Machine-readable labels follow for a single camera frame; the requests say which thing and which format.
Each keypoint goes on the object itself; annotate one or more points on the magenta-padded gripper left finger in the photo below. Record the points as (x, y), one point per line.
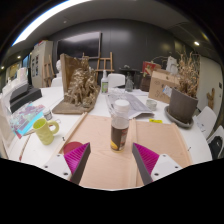
(76, 160)

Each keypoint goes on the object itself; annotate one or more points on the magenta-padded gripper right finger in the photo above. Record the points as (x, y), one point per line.
(146, 160)

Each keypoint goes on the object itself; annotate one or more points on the clear bottle with dark drink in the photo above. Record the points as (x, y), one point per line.
(119, 133)

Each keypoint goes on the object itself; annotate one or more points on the flat round red coaster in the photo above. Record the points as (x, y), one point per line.
(71, 146)

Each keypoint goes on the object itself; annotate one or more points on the light wooden panel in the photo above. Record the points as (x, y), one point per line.
(160, 136)
(96, 133)

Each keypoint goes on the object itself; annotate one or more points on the small yellow flat object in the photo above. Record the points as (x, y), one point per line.
(155, 121)

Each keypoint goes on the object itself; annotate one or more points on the yellow-green mug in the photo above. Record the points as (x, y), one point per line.
(43, 131)

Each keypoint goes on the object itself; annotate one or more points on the thin wooden stick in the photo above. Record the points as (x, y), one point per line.
(25, 146)

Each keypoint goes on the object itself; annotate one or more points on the small white paint jar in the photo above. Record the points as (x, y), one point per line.
(47, 115)

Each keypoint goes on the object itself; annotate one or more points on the printed newspaper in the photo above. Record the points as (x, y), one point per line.
(133, 103)

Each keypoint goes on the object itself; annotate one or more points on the dried plant in grey pot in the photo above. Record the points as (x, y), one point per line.
(181, 106)

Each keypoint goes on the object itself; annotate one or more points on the colourful purple art book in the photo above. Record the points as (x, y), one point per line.
(25, 116)

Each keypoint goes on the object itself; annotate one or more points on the black backpack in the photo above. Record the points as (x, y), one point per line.
(216, 146)

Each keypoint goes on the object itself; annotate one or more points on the white chair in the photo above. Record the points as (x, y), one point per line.
(206, 120)
(217, 130)
(116, 80)
(56, 81)

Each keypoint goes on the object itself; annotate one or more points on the golden relief sculpture on board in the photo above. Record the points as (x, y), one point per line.
(81, 86)

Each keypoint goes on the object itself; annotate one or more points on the brown cardboard box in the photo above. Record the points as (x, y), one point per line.
(160, 85)

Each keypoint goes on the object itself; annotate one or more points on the plastic-wrapped canvas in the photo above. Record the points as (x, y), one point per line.
(6, 130)

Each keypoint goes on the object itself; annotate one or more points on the clear glass bottle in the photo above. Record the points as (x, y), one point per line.
(129, 85)

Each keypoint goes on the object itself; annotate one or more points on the spray bottle with green label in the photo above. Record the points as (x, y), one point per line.
(104, 85)

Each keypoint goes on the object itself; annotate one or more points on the black flat box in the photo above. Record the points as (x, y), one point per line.
(25, 96)

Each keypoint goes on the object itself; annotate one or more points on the black side table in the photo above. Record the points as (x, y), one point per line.
(133, 78)

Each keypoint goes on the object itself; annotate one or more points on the wooden figure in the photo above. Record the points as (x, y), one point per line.
(210, 98)

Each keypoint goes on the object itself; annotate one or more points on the red box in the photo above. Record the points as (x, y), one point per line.
(149, 68)

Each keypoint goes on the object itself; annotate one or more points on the wooden easel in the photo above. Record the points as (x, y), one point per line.
(50, 71)
(105, 70)

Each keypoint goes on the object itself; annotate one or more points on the white plaster bust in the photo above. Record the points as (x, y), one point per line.
(59, 66)

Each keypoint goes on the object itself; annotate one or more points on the white plaster cast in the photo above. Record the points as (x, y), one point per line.
(171, 65)

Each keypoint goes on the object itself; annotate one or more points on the white plaster block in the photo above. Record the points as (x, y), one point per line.
(21, 75)

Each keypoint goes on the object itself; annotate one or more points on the ceiling spot lights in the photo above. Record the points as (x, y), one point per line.
(196, 43)

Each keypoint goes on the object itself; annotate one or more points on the long ceiling light strip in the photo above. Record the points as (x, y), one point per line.
(40, 18)

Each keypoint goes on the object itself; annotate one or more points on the dark wall screen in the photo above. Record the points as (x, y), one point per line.
(78, 46)

